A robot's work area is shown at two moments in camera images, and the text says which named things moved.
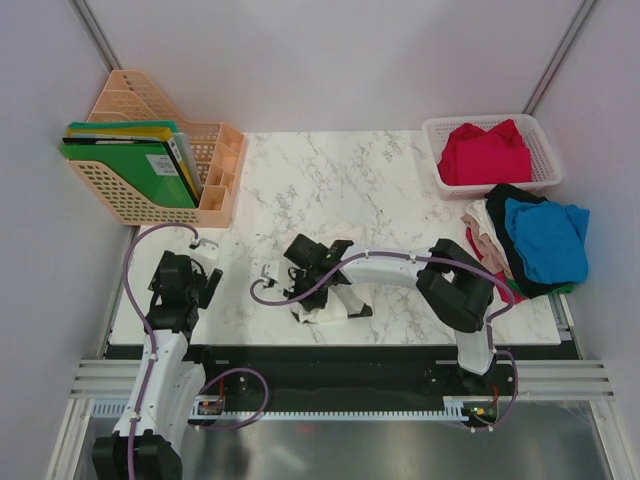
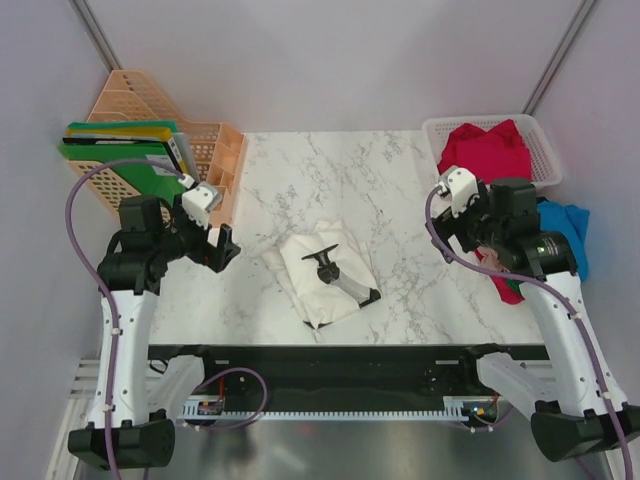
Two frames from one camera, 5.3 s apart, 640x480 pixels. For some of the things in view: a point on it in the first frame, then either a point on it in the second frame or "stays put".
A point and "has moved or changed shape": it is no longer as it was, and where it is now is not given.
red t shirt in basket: (475, 156) stays put
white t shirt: (310, 314) has moved or changed shape
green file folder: (148, 166) stays put
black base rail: (357, 373) stays put
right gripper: (319, 301) -> (445, 225)
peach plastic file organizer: (127, 97) stays put
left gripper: (206, 283) -> (215, 257)
